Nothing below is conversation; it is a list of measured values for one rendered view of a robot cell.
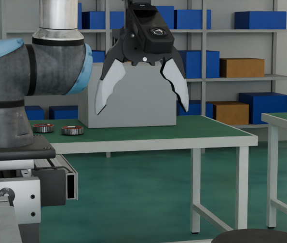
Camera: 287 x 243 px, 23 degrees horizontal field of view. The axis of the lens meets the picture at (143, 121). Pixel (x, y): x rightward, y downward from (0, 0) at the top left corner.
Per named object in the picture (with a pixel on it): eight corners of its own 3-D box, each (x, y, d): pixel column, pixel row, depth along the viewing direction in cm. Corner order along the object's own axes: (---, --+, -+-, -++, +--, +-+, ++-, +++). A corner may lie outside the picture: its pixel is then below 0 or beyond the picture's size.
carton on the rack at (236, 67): (214, 74, 771) (214, 58, 769) (250, 74, 780) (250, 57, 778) (226, 77, 733) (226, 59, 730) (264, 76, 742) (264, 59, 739)
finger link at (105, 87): (91, 112, 116) (123, 66, 116) (99, 116, 110) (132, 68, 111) (76, 101, 115) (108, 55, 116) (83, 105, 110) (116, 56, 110)
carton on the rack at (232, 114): (204, 120, 776) (205, 101, 773) (235, 119, 783) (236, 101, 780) (216, 125, 737) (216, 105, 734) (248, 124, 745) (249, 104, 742)
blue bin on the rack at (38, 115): (12, 127, 726) (11, 106, 723) (39, 126, 733) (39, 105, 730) (15, 132, 686) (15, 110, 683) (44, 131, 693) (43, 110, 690)
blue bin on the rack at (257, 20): (234, 29, 769) (234, 11, 767) (269, 29, 780) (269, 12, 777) (249, 29, 729) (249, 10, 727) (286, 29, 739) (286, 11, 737)
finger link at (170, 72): (190, 98, 120) (160, 54, 118) (202, 101, 115) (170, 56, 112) (176, 109, 120) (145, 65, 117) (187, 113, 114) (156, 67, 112)
